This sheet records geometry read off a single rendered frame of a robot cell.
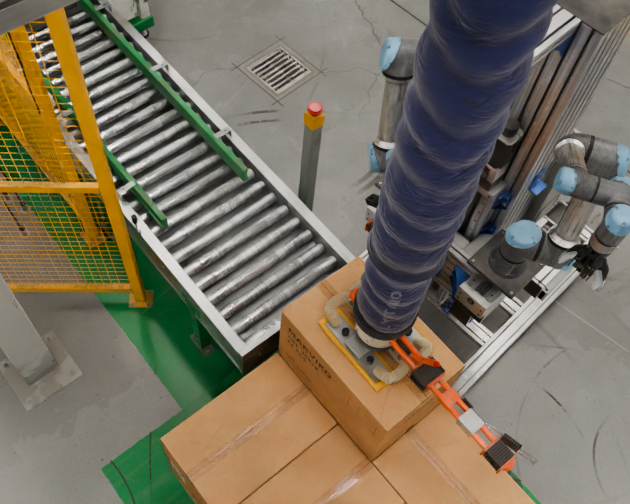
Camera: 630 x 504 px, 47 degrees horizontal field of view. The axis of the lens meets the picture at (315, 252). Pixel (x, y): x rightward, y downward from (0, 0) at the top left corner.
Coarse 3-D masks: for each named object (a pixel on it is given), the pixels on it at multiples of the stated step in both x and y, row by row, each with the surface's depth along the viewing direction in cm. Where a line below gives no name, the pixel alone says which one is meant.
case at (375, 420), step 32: (320, 288) 281; (288, 320) 275; (352, 320) 275; (416, 320) 277; (288, 352) 298; (320, 352) 268; (384, 352) 270; (448, 352) 271; (320, 384) 287; (352, 384) 262; (448, 384) 275; (352, 416) 276; (384, 416) 257; (416, 416) 280; (384, 448) 285
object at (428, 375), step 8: (416, 368) 250; (424, 368) 252; (432, 368) 252; (440, 368) 252; (416, 376) 249; (424, 376) 250; (432, 376) 250; (440, 376) 249; (416, 384) 252; (424, 384) 248; (432, 384) 248
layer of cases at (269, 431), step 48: (240, 384) 301; (288, 384) 303; (192, 432) 290; (240, 432) 291; (288, 432) 292; (336, 432) 294; (432, 432) 296; (192, 480) 280; (240, 480) 281; (288, 480) 283; (336, 480) 284; (384, 480) 285; (432, 480) 287; (480, 480) 288
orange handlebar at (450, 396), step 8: (352, 296) 265; (392, 344) 256; (408, 344) 257; (400, 352) 255; (416, 352) 255; (408, 360) 254; (440, 384) 251; (440, 392) 248; (448, 392) 248; (456, 392) 248; (440, 400) 248; (448, 400) 247; (456, 400) 247; (448, 408) 246; (464, 408) 246; (456, 416) 245; (488, 432) 242; (480, 440) 241; (512, 464) 238
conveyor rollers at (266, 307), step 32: (96, 32) 397; (96, 64) 387; (128, 64) 389; (64, 96) 375; (96, 96) 377; (128, 96) 380; (128, 160) 358; (160, 160) 360; (128, 192) 346; (160, 192) 348; (192, 192) 349; (224, 192) 351; (256, 192) 352; (192, 224) 339; (224, 224) 340; (256, 224) 341; (288, 224) 342; (224, 288) 323; (256, 288) 324; (288, 288) 325; (256, 320) 318
